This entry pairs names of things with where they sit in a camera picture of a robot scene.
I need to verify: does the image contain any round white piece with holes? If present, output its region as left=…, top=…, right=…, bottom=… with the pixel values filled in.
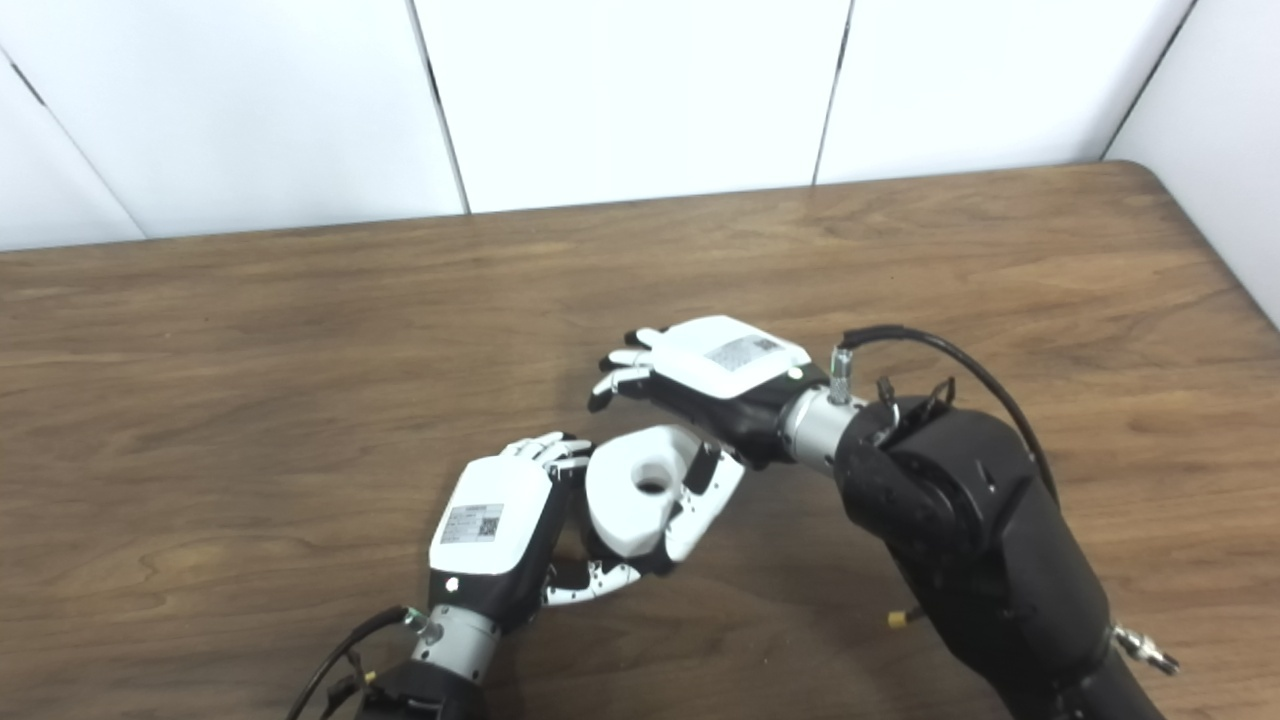
left=584, top=425, right=706, bottom=558

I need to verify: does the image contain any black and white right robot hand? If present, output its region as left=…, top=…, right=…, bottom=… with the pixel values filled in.
left=587, top=316, right=831, bottom=576

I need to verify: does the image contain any thin black arm wire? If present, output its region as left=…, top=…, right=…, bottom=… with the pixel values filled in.
left=320, top=650, right=379, bottom=720

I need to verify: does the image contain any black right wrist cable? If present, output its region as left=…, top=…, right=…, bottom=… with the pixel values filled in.
left=828, top=325, right=1059, bottom=501

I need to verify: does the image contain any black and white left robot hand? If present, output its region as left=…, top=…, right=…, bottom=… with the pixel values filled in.
left=428, top=432, right=651, bottom=633

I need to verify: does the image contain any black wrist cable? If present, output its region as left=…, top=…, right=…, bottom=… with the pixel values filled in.
left=287, top=604, right=431, bottom=720
left=828, top=325, right=1059, bottom=501

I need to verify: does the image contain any black flanged holder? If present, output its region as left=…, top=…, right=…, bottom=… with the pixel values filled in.
left=555, top=528, right=679, bottom=583

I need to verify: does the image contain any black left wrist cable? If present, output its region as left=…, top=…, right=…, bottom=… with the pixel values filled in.
left=287, top=604, right=431, bottom=720

